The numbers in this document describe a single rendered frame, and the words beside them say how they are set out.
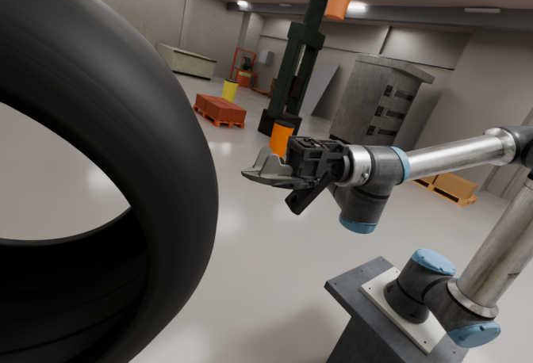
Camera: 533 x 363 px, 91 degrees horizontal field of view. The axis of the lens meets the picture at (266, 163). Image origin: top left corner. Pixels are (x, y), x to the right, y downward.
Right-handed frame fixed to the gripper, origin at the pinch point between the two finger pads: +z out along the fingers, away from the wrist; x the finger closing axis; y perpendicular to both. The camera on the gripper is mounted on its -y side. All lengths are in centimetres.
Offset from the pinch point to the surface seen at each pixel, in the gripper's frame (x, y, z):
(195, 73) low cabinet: -1179, -122, -135
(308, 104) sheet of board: -888, -152, -552
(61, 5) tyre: 14.3, 22.5, 21.9
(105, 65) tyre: 15.8, 18.8, 19.2
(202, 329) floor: -52, -123, -7
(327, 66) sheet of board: -909, -2, -613
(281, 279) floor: -80, -131, -70
